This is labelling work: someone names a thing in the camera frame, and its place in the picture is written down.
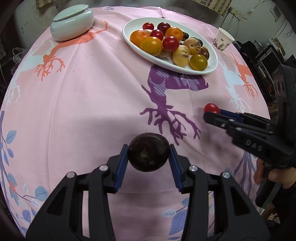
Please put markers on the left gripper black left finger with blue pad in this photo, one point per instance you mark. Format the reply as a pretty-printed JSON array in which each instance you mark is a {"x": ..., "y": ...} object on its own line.
[{"x": 60, "y": 217}]

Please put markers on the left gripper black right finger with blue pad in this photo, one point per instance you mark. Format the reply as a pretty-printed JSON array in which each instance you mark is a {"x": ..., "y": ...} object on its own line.
[{"x": 235, "y": 216}]

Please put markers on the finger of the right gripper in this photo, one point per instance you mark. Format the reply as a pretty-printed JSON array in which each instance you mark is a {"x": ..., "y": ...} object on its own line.
[
  {"x": 231, "y": 114},
  {"x": 220, "y": 120}
]

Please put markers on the large tan round fruit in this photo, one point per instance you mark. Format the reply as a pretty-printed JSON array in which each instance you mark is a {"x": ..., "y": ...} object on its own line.
[{"x": 181, "y": 56}]

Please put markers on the tan striped melon fruit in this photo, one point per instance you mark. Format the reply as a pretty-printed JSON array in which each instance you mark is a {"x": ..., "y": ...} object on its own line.
[{"x": 193, "y": 45}]

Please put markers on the dark purple mangosteen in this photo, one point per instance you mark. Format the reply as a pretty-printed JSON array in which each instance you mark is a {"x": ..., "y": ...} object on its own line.
[{"x": 200, "y": 42}]

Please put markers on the brown speckled fruit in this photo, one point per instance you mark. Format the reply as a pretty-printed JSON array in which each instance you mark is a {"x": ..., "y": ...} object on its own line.
[{"x": 164, "y": 54}]

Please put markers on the large red tomato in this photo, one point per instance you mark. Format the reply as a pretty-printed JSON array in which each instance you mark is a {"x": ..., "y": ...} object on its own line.
[{"x": 170, "y": 44}]

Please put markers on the orange mandarin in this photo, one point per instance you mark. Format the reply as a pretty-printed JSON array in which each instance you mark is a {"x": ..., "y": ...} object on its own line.
[
  {"x": 138, "y": 36},
  {"x": 175, "y": 32}
]

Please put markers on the orange yellow tomato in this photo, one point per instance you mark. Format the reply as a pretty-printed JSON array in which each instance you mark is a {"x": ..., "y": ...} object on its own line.
[{"x": 152, "y": 46}]

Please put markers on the small red cherry tomato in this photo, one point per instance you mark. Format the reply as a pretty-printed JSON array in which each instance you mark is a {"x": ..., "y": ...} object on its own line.
[{"x": 148, "y": 26}]

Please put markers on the person's right hand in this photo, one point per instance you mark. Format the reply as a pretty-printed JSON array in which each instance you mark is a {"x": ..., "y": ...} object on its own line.
[{"x": 286, "y": 177}]

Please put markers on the computer monitor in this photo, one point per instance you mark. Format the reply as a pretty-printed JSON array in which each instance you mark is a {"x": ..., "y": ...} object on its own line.
[{"x": 270, "y": 63}]

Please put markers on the yellow green tomato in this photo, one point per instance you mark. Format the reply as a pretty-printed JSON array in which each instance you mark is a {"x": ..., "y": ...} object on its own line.
[{"x": 198, "y": 62}]

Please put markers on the dark red plum right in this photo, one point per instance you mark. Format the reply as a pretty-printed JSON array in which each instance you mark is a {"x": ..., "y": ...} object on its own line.
[{"x": 204, "y": 51}]

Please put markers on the floral paper cup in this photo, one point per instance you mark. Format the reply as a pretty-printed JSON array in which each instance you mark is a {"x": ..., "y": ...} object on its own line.
[{"x": 222, "y": 39}]

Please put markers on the dark mangosteen on plate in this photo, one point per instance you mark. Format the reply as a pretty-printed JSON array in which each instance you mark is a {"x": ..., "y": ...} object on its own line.
[{"x": 185, "y": 36}]

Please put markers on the pink patterned tablecloth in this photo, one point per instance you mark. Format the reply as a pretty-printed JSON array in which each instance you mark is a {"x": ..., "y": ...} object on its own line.
[{"x": 70, "y": 106}]

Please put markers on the checked curtain right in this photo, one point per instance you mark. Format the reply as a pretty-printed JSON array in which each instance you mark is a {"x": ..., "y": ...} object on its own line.
[{"x": 218, "y": 6}]

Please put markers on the dark red plum on plate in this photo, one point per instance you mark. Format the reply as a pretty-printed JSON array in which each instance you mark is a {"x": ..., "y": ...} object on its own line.
[{"x": 163, "y": 27}]

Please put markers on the white oval plate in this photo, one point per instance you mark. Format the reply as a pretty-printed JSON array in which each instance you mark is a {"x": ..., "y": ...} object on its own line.
[{"x": 136, "y": 24}]

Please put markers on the pale green lidded jar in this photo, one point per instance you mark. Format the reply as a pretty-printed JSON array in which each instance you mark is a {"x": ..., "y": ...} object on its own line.
[{"x": 72, "y": 22}]

